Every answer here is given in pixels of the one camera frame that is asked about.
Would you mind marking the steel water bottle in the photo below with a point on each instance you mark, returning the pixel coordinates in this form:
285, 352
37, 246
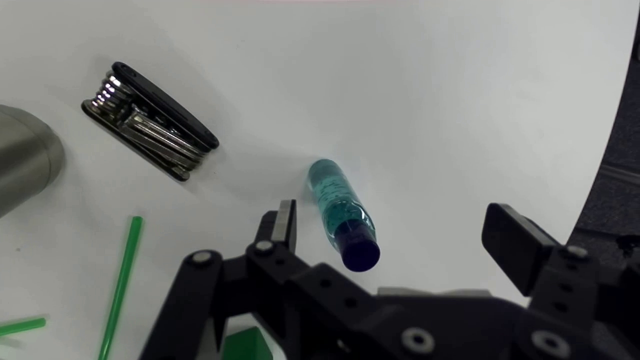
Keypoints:
30, 157

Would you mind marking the green block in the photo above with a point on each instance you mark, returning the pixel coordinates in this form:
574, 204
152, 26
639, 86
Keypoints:
246, 345

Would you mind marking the green straw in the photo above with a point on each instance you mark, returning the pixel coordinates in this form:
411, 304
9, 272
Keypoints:
19, 327
120, 286

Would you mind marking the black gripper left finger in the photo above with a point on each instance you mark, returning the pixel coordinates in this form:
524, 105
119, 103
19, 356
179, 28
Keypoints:
209, 290

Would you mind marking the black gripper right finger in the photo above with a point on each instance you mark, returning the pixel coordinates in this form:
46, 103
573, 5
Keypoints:
583, 297

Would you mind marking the small blue liquid bottle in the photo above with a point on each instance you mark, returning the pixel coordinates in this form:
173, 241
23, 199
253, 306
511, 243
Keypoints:
347, 223

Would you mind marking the black folding multitool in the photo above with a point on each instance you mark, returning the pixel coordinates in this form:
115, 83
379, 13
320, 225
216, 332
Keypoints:
151, 122

